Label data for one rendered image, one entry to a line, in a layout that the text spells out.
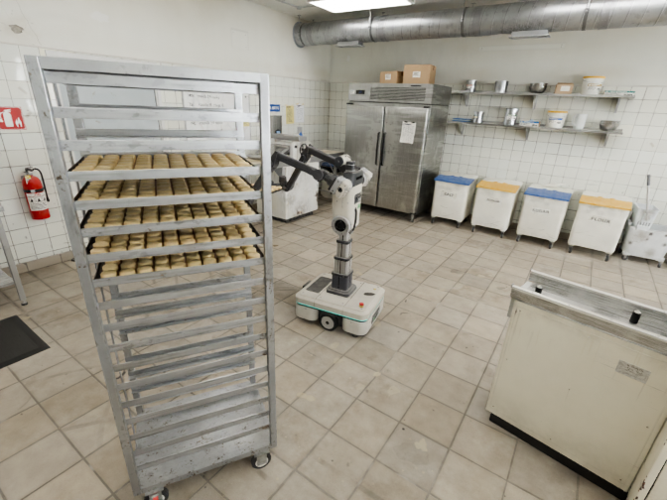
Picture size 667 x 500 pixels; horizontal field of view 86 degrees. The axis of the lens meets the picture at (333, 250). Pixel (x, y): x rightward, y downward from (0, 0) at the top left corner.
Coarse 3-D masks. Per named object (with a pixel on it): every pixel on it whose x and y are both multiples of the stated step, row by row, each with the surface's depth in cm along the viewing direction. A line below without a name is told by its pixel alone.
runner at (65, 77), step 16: (48, 80) 97; (64, 80) 99; (80, 80) 100; (96, 80) 102; (112, 80) 103; (128, 80) 105; (144, 80) 106; (160, 80) 108; (176, 80) 110; (192, 80) 111
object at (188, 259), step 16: (160, 256) 142; (176, 256) 142; (192, 256) 142; (208, 256) 144; (224, 256) 144; (240, 256) 145; (256, 256) 146; (112, 272) 127; (128, 272) 127; (144, 272) 129
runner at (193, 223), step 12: (228, 216) 132; (240, 216) 134; (252, 216) 135; (84, 228) 114; (96, 228) 115; (108, 228) 117; (120, 228) 118; (132, 228) 120; (144, 228) 121; (156, 228) 123; (168, 228) 124; (180, 228) 126
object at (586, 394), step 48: (528, 288) 198; (528, 336) 186; (576, 336) 170; (528, 384) 192; (576, 384) 175; (624, 384) 160; (528, 432) 199; (576, 432) 180; (624, 432) 165; (624, 480) 170
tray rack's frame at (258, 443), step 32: (32, 64) 93; (64, 64) 95; (96, 64) 98; (128, 64) 101; (64, 128) 118; (64, 160) 104; (64, 192) 106; (96, 320) 123; (128, 352) 178; (160, 416) 192; (192, 416) 193; (224, 416) 194; (128, 448) 146; (160, 448) 174; (224, 448) 176; (256, 448) 176; (160, 480) 160
